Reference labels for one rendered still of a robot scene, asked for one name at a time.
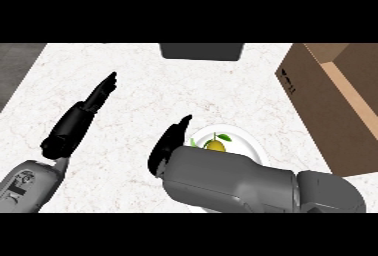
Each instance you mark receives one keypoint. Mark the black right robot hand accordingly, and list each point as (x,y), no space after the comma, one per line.
(167,146)

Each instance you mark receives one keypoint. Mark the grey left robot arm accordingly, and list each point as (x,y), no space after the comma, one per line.
(27,186)

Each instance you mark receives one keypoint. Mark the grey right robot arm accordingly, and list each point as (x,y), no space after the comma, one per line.
(256,185)

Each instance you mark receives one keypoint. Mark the yellow lemon with green leaves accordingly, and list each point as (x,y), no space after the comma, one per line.
(216,143)

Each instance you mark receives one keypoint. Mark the white plate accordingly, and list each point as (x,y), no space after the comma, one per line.
(241,140)

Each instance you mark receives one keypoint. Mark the brown cardboard box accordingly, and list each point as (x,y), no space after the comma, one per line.
(329,110)

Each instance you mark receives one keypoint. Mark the dark grey appliance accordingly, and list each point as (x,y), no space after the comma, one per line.
(201,51)

